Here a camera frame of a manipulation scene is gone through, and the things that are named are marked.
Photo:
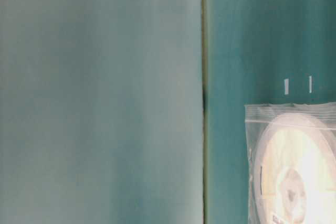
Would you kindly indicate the clear plastic zip bag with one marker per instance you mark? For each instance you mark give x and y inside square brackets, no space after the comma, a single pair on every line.
[257,117]

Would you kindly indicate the white component reel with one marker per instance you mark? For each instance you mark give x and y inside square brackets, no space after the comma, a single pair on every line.
[294,171]

